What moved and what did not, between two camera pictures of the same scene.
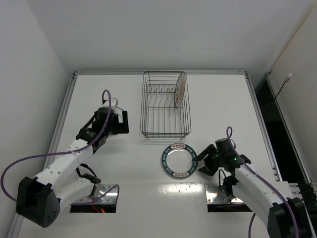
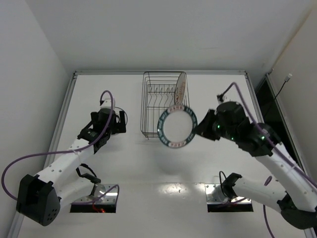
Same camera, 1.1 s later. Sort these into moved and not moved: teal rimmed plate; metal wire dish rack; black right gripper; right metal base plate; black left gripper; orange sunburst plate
Moved: teal rimmed plate; black right gripper
Not moved: black left gripper; metal wire dish rack; right metal base plate; orange sunburst plate
